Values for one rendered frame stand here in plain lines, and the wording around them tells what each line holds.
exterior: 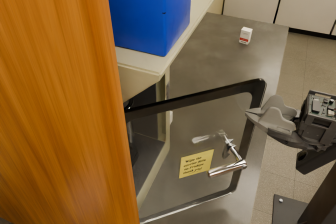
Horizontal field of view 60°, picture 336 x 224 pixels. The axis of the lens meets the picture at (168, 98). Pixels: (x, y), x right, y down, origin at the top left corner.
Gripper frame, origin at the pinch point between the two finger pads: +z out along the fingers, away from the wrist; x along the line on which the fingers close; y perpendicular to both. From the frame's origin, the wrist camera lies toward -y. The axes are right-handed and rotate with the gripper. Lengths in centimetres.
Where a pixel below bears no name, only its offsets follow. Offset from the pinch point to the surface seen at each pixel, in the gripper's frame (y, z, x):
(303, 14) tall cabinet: -105, -26, -293
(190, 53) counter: -37, 35, -72
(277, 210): -129, -29, -62
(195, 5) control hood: 20.0, 13.5, -2.0
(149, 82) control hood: 18.3, 13.0, 18.1
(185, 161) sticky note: -10.3, 10.6, 7.8
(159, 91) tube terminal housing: -11.9, 25.6, -13.1
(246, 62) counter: -37, 8, -74
